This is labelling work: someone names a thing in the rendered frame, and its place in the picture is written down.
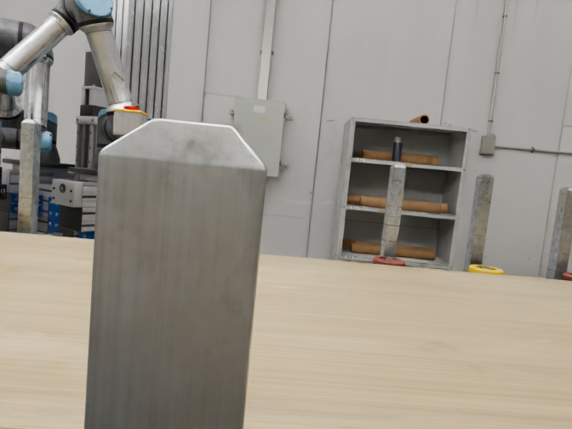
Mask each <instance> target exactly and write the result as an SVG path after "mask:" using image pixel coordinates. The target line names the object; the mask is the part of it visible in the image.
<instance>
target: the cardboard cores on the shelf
mask: <svg viewBox="0 0 572 429"><path fill-rule="evenodd" d="M353 157H358V158H367V159H376V160H385V161H391V160H392V152H384V151H375V150H366V149H363V151H362V152H358V151H354V154H353ZM400 162H403V163H420V164H429V165H438V156H429V155H420V154H411V153H401V159H400ZM386 199H387V197H376V196H367V195H358V194H349V193H348V194H347V202H346V203H347V204H356V205H359V206H365V207H374V208H383V209H385V208H386ZM402 210H408V211H416V212H425V213H434V214H440V213H441V214H446V213H447V211H448V204H446V203H436V202H427V201H419V200H410V199H403V202H402ZM342 247H346V248H350V250H351V252H353V253H361V254H371V255H380V249H381V243H376V242H367V241H359V240H351V239H343V240H342ZM396 256H397V257H406V258H415V259H423V260H435V256H436V253H435V251H434V250H433V248H424V247H416V246H408V245H400V244H397V251H396Z"/></svg>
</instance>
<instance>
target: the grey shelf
mask: <svg viewBox="0 0 572 429"><path fill-rule="evenodd" d="M395 137H403V142H402V143H403V144H402V151H401V153H411V154H420V155H429V156H438V165H429V164H420V163H403V162H394V161H385V160H376V159H367V158H358V157H353V154H354V151H358V152H362V151H363V149H366V150H375V151H384V152H392V151H393V144H394V140H395ZM446 137H447V138H446ZM471 137H472V128H463V127H454V126H445V125H436V124H427V123H410V122H400V121H391V120H382V119H373V118H364V117H351V118H350V119H349V120H348V121H347V122H346V123H345V129H344V137H343V145H342V153H341V160H340V176H339V184H338V192H337V200H336V208H335V223H334V231H333V239H332V246H331V256H330V260H340V261H348V260H357V261H358V262H360V263H369V264H372V262H373V258H374V257H376V256H379V255H371V254H361V253H353V252H351V250H350V248H346V247H342V240H343V239H351V240H359V241H367V242H376V243H381V241H382V234H383V227H384V219H385V212H386V209H383V208H374V207H365V206H359V205H356V204H347V203H346V202H347V194H348V193H349V194H358V195H367V196H376V197H387V192H388V184H389V177H390V170H391V166H392V165H394V164H402V165H403V166H404V167H406V175H405V182H404V189H403V199H410V200H419V201H427V202H436V203H437V202H439V203H446V204H448V211H447V213H446V214H441V213H440V214H434V213H425V212H416V211H408V210H401V217H400V224H399V231H398V244H400V245H408V246H416V247H424V248H431V247H432V248H433V250H434V251H435V253H436V256H435V260H423V259H415V258H406V257H397V256H396V258H397V259H400V260H404V261H405V266H408V267H419V265H427V266H429V267H431V268H433V269H438V270H448V271H453V268H454V262H455V250H456V244H457V237H458V231H459V224H460V213H461V206H462V200H463V194H464V187H465V181H466V169H467V163H468V157H469V150H470V144H471ZM445 141H446V145H445ZM444 147H445V150H444ZM443 154H444V157H443ZM441 173H442V177H441ZM440 180H441V183H440ZM439 186H440V190H439ZM438 193H439V196H438ZM435 219H436V222H435ZM434 225H435V229H434ZM433 232H434V235H433ZM432 239H433V241H432ZM339 246H340V247H339Z"/></svg>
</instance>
